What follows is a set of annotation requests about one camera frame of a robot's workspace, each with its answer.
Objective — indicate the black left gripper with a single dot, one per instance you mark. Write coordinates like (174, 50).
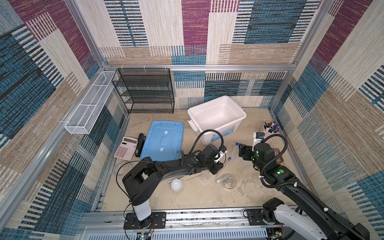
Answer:
(217, 166)

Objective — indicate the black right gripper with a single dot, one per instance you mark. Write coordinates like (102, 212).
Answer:
(243, 148)

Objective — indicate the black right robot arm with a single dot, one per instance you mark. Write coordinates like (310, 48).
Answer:
(321, 222)

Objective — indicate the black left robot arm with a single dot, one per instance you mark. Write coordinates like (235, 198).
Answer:
(142, 180)

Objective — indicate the clear acrylic test tube rack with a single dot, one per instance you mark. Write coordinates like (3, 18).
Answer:
(239, 159)

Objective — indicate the clear glass flask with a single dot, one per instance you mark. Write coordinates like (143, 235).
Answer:
(228, 182)

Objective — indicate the pink metal pen bucket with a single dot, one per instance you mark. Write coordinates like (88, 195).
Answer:
(271, 128)

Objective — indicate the white ceramic mortar bowl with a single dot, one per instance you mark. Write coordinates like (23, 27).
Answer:
(176, 185)

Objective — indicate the white plastic storage bin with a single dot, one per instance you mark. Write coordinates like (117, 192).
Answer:
(221, 114)

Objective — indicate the blue plastic bin lid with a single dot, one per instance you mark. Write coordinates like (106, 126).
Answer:
(164, 141)

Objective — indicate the black stapler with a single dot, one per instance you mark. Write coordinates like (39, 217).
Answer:
(140, 145)

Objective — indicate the pink calculator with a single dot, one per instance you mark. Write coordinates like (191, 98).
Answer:
(126, 149)

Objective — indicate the black wire shelf rack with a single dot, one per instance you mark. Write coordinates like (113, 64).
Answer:
(145, 90)

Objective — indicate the white mesh wall basket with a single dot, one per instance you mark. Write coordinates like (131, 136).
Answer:
(87, 112)

